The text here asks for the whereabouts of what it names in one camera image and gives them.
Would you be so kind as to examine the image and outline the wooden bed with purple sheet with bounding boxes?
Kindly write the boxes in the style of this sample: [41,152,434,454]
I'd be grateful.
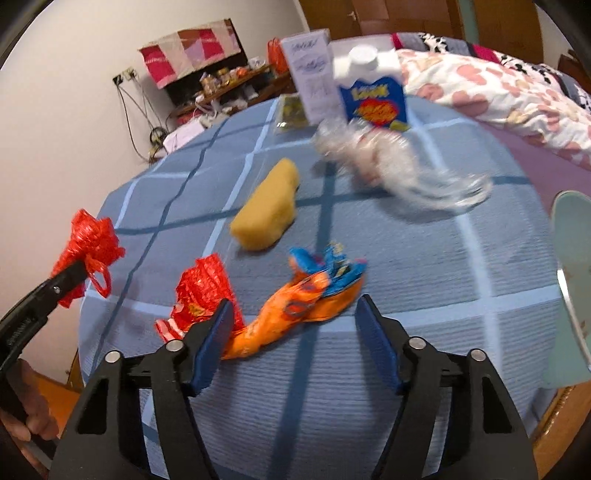
[485,52,590,210]

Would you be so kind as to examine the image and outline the brown wooden wardrobe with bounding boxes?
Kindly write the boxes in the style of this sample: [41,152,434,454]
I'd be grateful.
[300,0,544,63]

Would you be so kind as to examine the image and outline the cow pattern folded blanket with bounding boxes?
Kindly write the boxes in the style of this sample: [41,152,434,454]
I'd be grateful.
[392,32,590,112]

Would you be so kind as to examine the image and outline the clear plastic bag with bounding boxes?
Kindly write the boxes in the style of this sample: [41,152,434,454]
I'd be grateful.
[312,119,493,212]

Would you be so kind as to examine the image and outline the dark flat snack packet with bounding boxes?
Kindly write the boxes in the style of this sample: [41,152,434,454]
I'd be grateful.
[276,93,308,132]

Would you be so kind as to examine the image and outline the white tall paper box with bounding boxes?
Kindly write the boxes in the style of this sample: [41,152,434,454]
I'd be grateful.
[280,29,345,125]

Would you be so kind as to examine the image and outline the person's left hand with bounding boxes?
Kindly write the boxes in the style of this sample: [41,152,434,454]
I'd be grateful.
[1,359,59,475]

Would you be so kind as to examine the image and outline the blue plaid tablecloth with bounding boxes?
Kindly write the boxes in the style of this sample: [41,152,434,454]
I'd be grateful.
[78,97,560,479]

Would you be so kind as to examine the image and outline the black hanging cables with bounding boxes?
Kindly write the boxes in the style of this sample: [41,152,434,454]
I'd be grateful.
[115,78,170,163]

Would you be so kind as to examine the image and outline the white box on stand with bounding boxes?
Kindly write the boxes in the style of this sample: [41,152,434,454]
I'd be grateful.
[163,117,205,154]

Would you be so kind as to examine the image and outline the television with patchwork cover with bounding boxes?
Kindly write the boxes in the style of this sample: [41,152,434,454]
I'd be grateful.
[139,19,247,106]

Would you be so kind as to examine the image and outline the white pink heart duvet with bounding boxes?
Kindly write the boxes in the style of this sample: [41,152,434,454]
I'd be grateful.
[396,48,591,172]

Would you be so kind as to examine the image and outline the wall power socket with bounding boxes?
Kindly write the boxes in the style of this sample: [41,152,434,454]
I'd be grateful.
[112,67,137,86]

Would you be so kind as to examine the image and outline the wooden tv stand shelf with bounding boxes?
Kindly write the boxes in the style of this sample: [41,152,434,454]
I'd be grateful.
[147,59,297,163]

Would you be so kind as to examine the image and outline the light blue trash bin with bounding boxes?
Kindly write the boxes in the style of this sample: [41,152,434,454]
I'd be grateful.
[544,190,590,388]

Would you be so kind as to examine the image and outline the yellow sponge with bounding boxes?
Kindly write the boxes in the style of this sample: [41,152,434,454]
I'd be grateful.
[229,158,300,251]

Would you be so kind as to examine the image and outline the red plastic bag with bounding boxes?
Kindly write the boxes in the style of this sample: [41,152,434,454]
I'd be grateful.
[155,253,245,342]

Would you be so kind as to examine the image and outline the red orange gift bag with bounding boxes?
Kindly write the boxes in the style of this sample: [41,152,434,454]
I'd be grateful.
[266,37,288,75]

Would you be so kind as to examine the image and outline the orange blue snack bag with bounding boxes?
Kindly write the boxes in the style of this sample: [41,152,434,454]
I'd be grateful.
[222,243,368,360]

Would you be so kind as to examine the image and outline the red mesh net bag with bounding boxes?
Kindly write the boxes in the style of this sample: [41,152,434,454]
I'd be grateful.
[51,209,125,298]

